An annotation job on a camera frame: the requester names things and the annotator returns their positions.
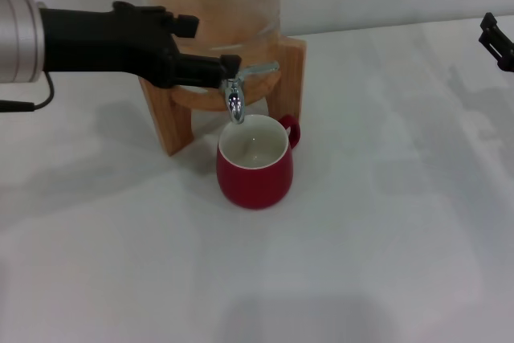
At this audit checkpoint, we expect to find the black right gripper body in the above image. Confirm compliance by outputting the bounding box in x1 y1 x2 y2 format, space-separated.
496 52 514 74

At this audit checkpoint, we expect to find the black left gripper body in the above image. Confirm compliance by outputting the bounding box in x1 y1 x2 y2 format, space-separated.
38 1 181 90

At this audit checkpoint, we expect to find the red ceramic cup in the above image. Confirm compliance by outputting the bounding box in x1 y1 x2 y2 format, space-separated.
215 113 301 210

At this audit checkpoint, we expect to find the chrome faucet with lever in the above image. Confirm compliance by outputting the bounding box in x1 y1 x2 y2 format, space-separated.
218 60 280 124

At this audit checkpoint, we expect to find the clear glass dispenser jar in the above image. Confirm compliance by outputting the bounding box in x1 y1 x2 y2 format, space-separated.
144 0 282 93

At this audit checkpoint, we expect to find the wooden dispenser stand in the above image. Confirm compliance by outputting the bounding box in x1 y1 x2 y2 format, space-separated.
138 35 307 157

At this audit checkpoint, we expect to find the thin black left wrist cable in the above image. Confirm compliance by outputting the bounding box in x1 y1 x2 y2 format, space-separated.
0 72 56 114

